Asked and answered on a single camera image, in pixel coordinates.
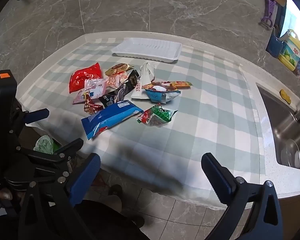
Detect pink cartoon snack bag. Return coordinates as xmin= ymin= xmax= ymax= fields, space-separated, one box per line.
xmin=84 ymin=79 xmax=107 ymax=99

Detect green red snack packet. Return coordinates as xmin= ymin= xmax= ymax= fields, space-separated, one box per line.
xmin=136 ymin=103 xmax=177 ymax=127

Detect large blue snack bag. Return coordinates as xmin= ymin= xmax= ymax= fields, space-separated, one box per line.
xmin=81 ymin=100 xmax=143 ymax=140

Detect dark red foil snack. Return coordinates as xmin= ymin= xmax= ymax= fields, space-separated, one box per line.
xmin=84 ymin=93 xmax=103 ymax=115

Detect black snack bag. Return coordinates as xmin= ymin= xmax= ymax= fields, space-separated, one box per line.
xmin=98 ymin=70 xmax=140 ymax=107

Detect red snack bag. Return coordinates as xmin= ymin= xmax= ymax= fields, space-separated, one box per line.
xmin=69 ymin=62 xmax=103 ymax=93

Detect green plastic bag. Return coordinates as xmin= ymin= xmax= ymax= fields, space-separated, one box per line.
xmin=33 ymin=135 xmax=60 ymax=155

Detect stainless steel sink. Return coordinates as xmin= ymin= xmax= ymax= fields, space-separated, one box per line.
xmin=258 ymin=87 xmax=300 ymax=169

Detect white long snack pouch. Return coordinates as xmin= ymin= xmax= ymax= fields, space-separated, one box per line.
xmin=131 ymin=61 xmax=155 ymax=100

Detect blue cartoon face snack bag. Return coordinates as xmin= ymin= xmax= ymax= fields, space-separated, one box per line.
xmin=143 ymin=85 xmax=181 ymax=103

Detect yellow sponge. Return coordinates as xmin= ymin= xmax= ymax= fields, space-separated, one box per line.
xmin=280 ymin=89 xmax=292 ymax=105

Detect white plastic tray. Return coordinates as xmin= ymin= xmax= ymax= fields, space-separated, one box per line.
xmin=111 ymin=37 xmax=183 ymax=63

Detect pink transparent candy packet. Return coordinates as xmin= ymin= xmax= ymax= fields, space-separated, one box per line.
xmin=72 ymin=90 xmax=86 ymax=105

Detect orange snack bar packet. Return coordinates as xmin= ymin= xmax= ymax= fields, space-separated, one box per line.
xmin=142 ymin=81 xmax=192 ymax=89

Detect gold brown snack packet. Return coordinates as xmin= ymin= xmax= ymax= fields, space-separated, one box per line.
xmin=105 ymin=63 xmax=133 ymax=77

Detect green white checkered tablecloth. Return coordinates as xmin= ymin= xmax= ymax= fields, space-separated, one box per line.
xmin=17 ymin=38 xmax=265 ymax=208

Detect purple handled peeler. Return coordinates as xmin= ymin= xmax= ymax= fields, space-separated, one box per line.
xmin=261 ymin=0 xmax=276 ymax=28

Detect red white lollipop pack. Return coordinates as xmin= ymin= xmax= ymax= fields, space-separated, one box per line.
xmin=106 ymin=72 xmax=129 ymax=89

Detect blue container on counter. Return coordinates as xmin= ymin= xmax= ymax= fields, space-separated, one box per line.
xmin=266 ymin=34 xmax=283 ymax=59

